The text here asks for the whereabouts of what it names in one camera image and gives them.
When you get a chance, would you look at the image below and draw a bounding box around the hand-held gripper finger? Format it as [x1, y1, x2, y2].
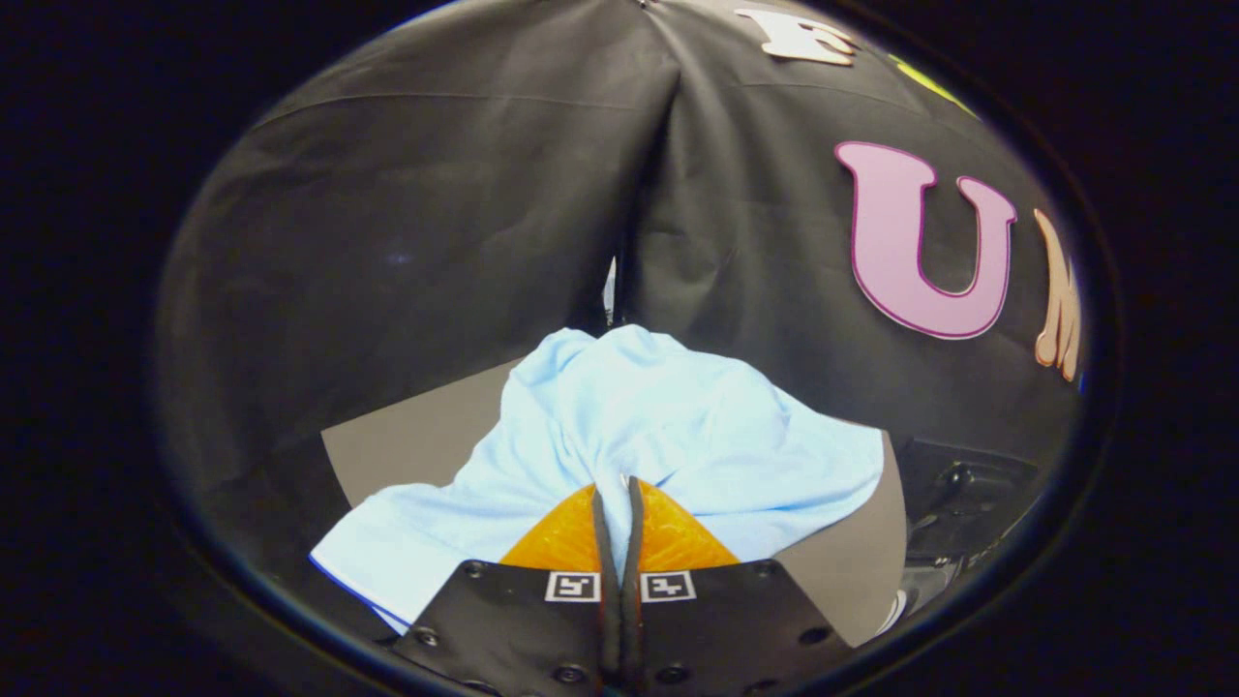
[392, 484, 621, 696]
[619, 476, 858, 696]

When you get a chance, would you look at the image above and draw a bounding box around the light blue garment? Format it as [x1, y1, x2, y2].
[310, 324, 887, 635]

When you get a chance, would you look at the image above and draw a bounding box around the dark cabinet with beige side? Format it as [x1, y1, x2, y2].
[319, 358, 911, 648]

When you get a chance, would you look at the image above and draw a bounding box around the black backdrop cloth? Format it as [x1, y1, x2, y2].
[155, 0, 1090, 582]

